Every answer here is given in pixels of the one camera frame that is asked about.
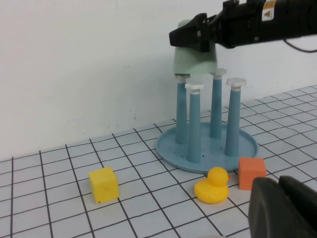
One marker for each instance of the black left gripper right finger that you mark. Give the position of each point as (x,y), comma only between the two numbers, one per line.
(304,196)

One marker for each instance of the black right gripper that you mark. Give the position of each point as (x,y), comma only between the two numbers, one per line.
(237,24)

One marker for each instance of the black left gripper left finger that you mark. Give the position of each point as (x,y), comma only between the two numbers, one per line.
(272,218)

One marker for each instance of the pale green plastic cup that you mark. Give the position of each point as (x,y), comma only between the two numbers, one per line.
(193,64)

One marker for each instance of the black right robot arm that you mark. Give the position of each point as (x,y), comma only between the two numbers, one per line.
(292,17)

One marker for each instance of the blue cup stand white caps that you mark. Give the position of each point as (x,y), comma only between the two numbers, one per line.
(173,153)

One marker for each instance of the orange foam cube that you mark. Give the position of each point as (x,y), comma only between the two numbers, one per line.
(250,171)

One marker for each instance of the yellow rubber duck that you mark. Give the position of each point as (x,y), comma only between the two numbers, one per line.
(210,193)

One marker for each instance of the yellow foam cube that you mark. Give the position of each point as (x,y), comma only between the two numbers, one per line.
(104,186)

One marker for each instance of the black grid white tablecloth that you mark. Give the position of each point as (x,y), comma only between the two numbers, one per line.
(74,223)

